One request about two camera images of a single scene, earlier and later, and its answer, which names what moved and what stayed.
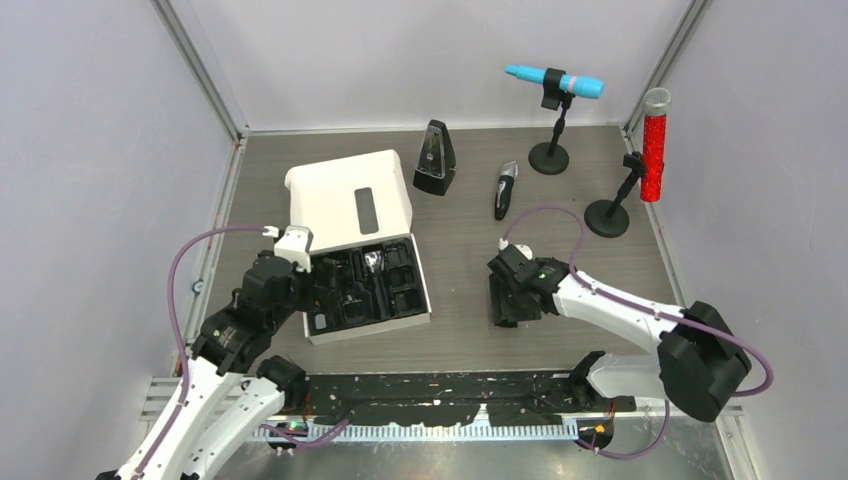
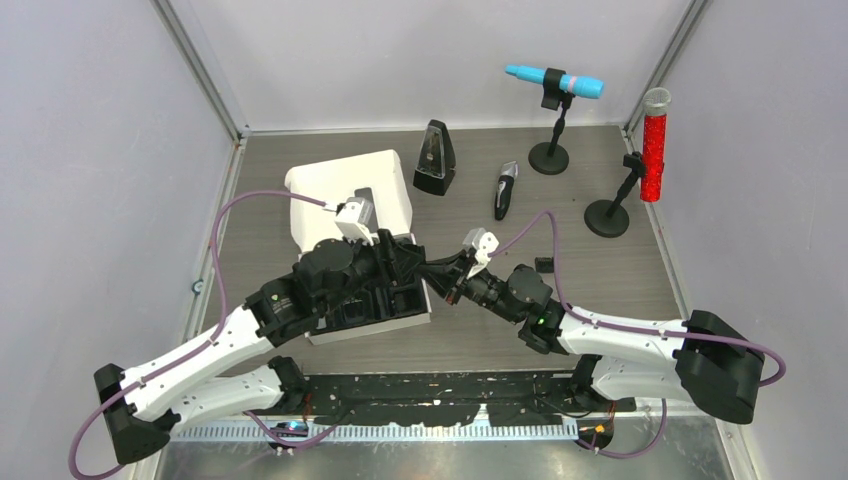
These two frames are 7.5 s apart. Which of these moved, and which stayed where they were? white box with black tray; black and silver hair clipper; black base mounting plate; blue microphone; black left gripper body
Moved: black left gripper body
Stayed: white box with black tray; black base mounting plate; black and silver hair clipper; blue microphone
